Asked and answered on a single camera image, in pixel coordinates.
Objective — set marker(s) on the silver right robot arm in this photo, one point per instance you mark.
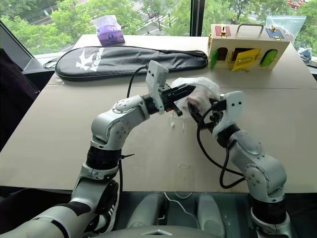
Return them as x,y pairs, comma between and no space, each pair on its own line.
262,163

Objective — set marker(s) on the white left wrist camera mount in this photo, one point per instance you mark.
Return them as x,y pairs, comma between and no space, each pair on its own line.
154,79

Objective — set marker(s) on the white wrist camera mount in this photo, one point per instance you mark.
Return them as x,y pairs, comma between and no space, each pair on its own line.
154,79
234,104

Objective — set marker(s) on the black racket cover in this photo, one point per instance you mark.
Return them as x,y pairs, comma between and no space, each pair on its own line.
128,62

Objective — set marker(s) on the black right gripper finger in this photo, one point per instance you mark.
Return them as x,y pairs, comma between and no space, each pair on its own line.
194,112

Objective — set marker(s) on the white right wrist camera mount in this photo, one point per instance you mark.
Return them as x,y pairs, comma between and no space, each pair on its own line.
234,104

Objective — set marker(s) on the clear zip plastic bag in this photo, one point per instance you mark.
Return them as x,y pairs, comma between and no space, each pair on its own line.
287,26

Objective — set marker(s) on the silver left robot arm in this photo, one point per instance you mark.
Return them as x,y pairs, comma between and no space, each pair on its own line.
109,124

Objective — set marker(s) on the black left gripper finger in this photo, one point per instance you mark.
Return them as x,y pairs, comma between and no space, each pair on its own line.
184,90
177,109

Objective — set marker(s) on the black zip tie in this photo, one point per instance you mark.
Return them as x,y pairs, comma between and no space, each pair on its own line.
127,157

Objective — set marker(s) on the purple tissue pack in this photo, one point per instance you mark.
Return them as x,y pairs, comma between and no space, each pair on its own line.
110,34

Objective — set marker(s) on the dark chair back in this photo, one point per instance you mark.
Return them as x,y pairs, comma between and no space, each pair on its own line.
15,94

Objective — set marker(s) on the dark window frame post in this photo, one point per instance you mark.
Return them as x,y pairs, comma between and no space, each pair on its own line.
197,17

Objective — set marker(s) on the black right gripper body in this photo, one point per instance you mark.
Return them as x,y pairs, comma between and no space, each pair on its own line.
214,116

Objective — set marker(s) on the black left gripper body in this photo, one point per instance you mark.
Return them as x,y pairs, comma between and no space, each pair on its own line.
167,96

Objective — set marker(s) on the grey robot torso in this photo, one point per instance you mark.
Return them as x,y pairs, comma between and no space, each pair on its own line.
173,234

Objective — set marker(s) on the wooden lock box toy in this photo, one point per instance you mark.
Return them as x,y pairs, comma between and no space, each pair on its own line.
247,47

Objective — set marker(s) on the grey rounded robot leg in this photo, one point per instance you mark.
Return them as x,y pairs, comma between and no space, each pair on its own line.
211,213
148,210

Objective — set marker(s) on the pink towel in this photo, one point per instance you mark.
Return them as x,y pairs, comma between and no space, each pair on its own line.
200,98

